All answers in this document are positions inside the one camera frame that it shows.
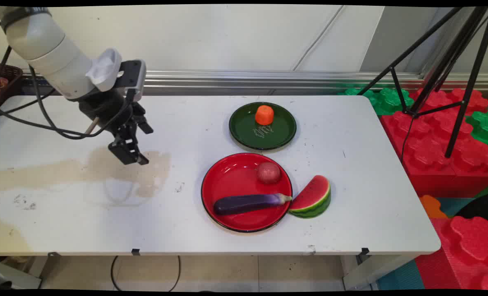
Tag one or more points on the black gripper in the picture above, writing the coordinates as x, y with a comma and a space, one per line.
104, 109

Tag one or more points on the purple toy eggplant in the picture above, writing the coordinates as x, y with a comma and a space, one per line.
248, 203

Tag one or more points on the red plate black rim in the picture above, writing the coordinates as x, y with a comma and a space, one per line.
235, 181

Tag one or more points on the black table clip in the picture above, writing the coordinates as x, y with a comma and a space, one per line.
365, 251
135, 251
54, 254

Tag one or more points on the dark green plate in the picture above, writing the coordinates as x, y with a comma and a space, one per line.
264, 133

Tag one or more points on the orange carrot piece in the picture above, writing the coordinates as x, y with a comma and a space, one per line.
264, 114

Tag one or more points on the dark wicker basket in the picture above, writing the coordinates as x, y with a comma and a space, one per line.
10, 78

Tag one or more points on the round red toy fruit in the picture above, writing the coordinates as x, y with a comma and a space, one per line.
268, 172

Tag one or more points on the red item in basket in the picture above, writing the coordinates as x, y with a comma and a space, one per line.
1, 84

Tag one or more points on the toy watermelon slice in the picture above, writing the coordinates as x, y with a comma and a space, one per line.
313, 199

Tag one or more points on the green foam block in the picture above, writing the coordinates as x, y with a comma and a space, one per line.
483, 129
385, 100

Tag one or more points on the white table leg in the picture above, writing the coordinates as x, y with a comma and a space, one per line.
371, 271

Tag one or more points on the large red foam block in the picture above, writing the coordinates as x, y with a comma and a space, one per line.
433, 152

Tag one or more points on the teal foam mat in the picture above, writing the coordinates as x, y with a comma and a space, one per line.
400, 277

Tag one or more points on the orange foam piece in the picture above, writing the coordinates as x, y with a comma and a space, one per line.
432, 206

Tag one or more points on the black tripod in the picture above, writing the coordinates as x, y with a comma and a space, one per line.
457, 53

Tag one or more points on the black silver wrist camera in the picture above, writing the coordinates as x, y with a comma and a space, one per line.
134, 76

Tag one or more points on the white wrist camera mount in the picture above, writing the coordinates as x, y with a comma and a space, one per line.
104, 68

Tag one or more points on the aluminium wall rail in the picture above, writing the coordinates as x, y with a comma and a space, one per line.
268, 80

